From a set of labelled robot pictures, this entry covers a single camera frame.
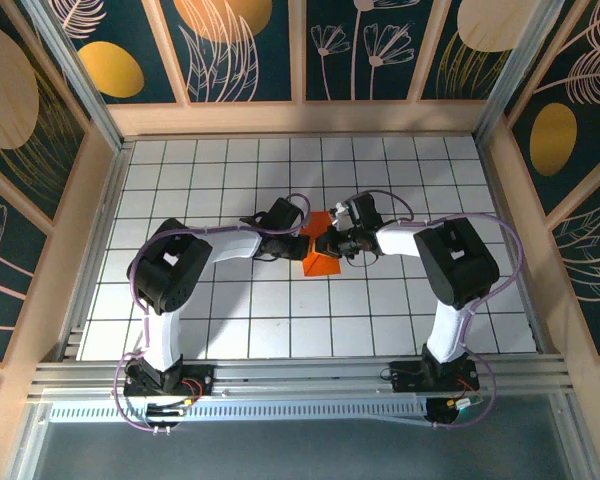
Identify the orange paper sheet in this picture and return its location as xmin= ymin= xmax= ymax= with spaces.
xmin=301 ymin=210 xmax=343 ymax=278

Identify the electronics module with green light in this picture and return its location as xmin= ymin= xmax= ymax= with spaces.
xmin=426 ymin=395 xmax=485 ymax=430

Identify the black electronics module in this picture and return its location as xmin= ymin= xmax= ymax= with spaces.
xmin=146 ymin=399 xmax=187 ymax=435

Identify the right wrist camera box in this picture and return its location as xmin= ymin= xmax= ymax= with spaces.
xmin=331 ymin=193 xmax=384 ymax=230

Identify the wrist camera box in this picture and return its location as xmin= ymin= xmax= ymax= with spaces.
xmin=258 ymin=197 xmax=305 ymax=237
xmin=331 ymin=193 xmax=384 ymax=230

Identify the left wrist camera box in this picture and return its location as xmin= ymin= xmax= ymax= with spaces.
xmin=258 ymin=197 xmax=305 ymax=237

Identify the aluminium rail beam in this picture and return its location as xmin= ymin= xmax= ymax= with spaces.
xmin=27 ymin=352 xmax=576 ymax=401

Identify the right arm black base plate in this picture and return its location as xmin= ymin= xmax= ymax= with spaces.
xmin=381 ymin=360 xmax=480 ymax=396

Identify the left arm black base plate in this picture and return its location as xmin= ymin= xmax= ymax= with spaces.
xmin=123 ymin=363 xmax=216 ymax=399

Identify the grey slotted cable duct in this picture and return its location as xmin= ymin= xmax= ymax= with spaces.
xmin=47 ymin=399 xmax=434 ymax=427

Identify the flower print wall panel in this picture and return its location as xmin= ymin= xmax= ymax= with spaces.
xmin=303 ymin=0 xmax=417 ymax=104

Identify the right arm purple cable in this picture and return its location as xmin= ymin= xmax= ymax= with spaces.
xmin=354 ymin=190 xmax=525 ymax=430

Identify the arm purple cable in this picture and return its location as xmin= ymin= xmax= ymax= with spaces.
xmin=354 ymin=190 xmax=525 ymax=430
xmin=112 ymin=192 xmax=312 ymax=435

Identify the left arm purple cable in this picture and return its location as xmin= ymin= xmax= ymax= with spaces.
xmin=112 ymin=192 xmax=312 ymax=435

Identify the gold oval fern wall panel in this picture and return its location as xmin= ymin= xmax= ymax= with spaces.
xmin=502 ymin=0 xmax=600 ymax=217

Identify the aluminium corner post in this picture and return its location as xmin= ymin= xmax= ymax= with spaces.
xmin=472 ymin=0 xmax=569 ymax=149
xmin=22 ymin=0 xmax=126 ymax=154

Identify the orange sun leaf wall panel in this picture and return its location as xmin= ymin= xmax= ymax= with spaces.
xmin=158 ymin=0 xmax=297 ymax=105

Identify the pink fern leaves wall panel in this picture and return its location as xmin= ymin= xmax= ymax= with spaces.
xmin=549 ymin=184 xmax=600 ymax=357

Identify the orange oval leaf wall panel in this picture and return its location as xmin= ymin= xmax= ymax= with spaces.
xmin=44 ymin=0 xmax=187 ymax=106

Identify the beige circle wall panel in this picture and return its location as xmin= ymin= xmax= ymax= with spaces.
xmin=418 ymin=0 xmax=514 ymax=103

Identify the single pink flower wall panel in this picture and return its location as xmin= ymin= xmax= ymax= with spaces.
xmin=0 ymin=164 xmax=51 ymax=366

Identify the large beige disc wall panel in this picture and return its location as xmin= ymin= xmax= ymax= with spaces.
xmin=0 ymin=14 xmax=90 ymax=221

